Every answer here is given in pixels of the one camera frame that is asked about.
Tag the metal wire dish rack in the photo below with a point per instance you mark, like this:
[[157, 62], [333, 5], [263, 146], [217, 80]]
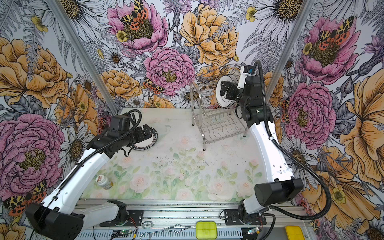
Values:
[[215, 123]]

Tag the small circuit board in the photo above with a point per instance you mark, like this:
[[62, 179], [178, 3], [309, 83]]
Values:
[[124, 233]]

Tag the green square button box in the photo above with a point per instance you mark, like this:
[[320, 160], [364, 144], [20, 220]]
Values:
[[206, 230]]

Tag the metal wire hook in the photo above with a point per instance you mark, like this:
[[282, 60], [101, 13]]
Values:
[[172, 229]]

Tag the yellow patterned plate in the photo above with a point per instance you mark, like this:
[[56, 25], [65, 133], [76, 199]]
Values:
[[234, 71]]

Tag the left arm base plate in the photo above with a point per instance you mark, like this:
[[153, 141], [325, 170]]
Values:
[[134, 219]]

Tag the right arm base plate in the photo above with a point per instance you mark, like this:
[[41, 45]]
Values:
[[239, 217]]

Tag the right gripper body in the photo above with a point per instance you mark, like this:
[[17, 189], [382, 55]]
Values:
[[235, 94]]

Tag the aluminium front rail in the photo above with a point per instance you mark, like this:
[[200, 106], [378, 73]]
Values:
[[162, 214]]

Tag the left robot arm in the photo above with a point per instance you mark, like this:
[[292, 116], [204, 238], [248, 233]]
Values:
[[55, 216]]

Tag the small white bottle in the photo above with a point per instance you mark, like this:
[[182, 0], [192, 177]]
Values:
[[104, 182]]

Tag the yellow box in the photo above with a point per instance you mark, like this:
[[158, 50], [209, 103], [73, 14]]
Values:
[[294, 233]]

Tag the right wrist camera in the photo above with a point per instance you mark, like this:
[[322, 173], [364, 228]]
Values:
[[246, 71]]

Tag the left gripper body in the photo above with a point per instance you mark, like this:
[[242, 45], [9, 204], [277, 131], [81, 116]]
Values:
[[136, 136]]

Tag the white plate black emblem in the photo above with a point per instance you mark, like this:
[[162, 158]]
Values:
[[227, 91]]

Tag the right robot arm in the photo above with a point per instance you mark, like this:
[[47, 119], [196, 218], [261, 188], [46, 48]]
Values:
[[280, 185]]

